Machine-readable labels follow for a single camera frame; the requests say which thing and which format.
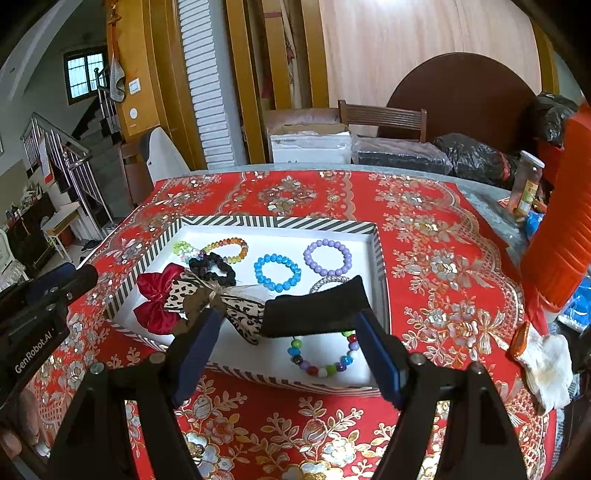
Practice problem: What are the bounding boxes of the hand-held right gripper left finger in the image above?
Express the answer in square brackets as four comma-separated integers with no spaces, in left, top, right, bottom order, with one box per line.
[48,307,225,480]

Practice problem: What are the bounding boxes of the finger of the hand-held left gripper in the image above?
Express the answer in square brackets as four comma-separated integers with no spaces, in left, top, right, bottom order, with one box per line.
[28,264,100,306]

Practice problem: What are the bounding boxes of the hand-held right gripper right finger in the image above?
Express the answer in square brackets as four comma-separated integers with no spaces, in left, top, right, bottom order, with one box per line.
[353,309,527,480]

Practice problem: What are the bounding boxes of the black velvet pouch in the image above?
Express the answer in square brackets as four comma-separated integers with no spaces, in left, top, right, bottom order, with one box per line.
[263,275,372,339]

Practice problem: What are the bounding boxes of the black scrunchie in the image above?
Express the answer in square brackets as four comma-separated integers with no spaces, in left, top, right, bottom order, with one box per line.
[188,253,237,287]

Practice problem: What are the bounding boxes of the blue bead bracelet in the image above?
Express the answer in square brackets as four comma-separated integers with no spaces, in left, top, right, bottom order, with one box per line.
[254,255,302,293]

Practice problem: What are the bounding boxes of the amber bead bracelet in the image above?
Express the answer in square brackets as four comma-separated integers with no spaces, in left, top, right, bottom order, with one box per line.
[201,237,249,265]

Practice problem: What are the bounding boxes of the purple bead bracelet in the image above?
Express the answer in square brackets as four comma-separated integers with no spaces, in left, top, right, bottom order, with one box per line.
[303,239,354,278]

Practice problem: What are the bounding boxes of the striped cardboard box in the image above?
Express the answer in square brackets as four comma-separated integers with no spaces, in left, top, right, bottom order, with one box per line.
[102,215,391,398]

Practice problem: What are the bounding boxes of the person's left hand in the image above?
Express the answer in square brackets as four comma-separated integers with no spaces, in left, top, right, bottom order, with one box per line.
[0,390,52,459]

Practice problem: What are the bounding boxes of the brown fabric bow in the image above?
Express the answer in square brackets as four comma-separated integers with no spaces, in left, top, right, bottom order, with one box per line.
[178,295,218,334]

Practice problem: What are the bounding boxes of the leopard print bow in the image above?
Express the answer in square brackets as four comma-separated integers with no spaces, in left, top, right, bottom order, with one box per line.
[167,277,269,346]

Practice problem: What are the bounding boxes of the small white desk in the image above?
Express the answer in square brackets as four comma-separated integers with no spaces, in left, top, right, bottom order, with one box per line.
[41,200,85,260]

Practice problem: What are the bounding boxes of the red scrunchie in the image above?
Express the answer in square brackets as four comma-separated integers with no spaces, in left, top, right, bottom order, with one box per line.
[134,263,195,334]

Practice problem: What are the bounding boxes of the red floral tablecloth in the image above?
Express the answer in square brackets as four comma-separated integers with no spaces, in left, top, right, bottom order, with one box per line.
[18,170,561,480]

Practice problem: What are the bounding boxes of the metal stair railing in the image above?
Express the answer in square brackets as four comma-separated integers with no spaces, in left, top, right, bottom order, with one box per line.
[23,113,115,228]

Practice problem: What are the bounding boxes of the white rounded plastic panel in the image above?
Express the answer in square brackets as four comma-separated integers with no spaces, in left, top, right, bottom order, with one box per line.
[147,127,190,186]

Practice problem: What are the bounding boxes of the white work glove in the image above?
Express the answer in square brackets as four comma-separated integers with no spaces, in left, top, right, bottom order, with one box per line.
[508,320,575,415]

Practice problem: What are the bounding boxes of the black flat wrapped package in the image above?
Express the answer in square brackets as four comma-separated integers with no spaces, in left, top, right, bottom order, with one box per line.
[353,137,453,176]

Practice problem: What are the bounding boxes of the hanging grey cloth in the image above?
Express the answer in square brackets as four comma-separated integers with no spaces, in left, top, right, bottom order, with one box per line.
[108,55,127,103]

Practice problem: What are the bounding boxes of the window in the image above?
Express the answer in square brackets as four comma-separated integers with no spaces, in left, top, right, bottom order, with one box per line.
[64,52,106,103]

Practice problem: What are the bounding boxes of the white foam box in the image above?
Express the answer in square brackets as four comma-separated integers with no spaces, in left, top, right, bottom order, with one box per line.
[270,131,352,164]

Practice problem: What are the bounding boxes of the black plastic bag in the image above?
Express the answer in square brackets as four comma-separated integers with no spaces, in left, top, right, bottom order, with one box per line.
[529,92,581,145]
[434,133,519,188]

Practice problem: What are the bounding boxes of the orange plastic jug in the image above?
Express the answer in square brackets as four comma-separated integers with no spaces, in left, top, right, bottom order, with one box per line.
[522,104,591,320]

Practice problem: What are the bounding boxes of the glass jar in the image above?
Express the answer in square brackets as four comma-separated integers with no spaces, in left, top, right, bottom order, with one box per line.
[510,150,546,219]

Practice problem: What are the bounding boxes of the white ribbed pillar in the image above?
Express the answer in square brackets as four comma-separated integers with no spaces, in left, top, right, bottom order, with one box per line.
[178,0,237,170]

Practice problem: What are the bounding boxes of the wooden chair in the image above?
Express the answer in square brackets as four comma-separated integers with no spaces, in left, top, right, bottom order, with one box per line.
[338,99,428,144]

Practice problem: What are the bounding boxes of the round brown tabletop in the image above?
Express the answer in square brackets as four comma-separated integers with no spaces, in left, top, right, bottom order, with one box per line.
[385,53,539,141]

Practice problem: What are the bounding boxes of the multicolour bead bracelet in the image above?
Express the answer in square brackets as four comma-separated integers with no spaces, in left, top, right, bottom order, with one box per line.
[287,329,360,377]

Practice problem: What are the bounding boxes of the silver hair tie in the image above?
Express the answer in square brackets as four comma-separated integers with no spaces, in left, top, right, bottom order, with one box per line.
[308,275,352,296]

